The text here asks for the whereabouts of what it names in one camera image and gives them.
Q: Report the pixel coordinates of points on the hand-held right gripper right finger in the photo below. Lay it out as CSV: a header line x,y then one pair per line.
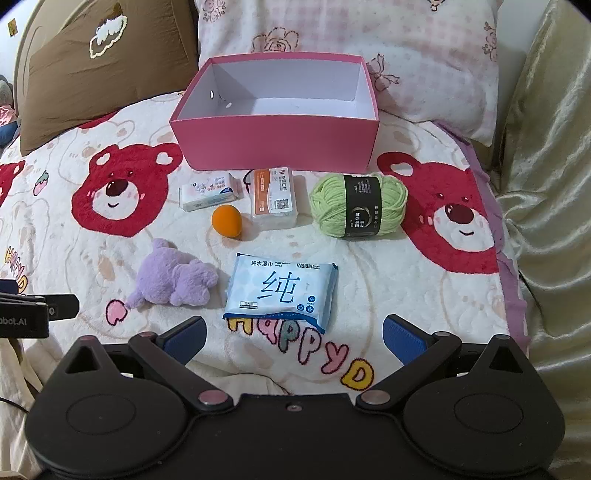
x,y
404,337

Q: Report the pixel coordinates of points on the clear box with orange label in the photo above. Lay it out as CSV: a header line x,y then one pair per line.
x,y
277,203

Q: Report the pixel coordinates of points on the brown pillow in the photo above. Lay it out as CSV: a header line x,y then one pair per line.
x,y
115,83

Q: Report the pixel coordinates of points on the orange makeup sponge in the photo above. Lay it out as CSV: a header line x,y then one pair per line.
x,y
225,221

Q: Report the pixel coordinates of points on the beige bed headboard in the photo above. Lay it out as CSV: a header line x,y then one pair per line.
x,y
27,50

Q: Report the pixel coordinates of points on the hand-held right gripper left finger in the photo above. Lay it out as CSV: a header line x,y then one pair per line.
x,y
189,334

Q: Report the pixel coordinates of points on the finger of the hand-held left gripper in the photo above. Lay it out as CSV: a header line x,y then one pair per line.
x,y
62,307

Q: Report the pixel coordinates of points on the small white tissue pack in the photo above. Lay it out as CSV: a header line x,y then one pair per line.
x,y
207,194

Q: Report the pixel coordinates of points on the golden satin cloth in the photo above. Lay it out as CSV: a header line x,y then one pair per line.
x,y
554,184

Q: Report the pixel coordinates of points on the blue wet wipes pack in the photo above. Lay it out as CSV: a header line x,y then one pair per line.
x,y
277,286

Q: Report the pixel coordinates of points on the pink cardboard box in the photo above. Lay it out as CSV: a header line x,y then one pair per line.
x,y
277,143

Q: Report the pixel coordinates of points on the pink checked pillow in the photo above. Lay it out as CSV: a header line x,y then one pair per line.
x,y
415,69

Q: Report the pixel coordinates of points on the purple plush toy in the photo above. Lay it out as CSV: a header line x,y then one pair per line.
x,y
171,281

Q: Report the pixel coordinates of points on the green yarn ball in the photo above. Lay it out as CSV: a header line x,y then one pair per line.
x,y
328,203

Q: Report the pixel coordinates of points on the beige cloth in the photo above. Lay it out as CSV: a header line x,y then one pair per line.
x,y
14,369

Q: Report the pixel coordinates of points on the red bear printed blanket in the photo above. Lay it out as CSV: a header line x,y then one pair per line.
x,y
69,277

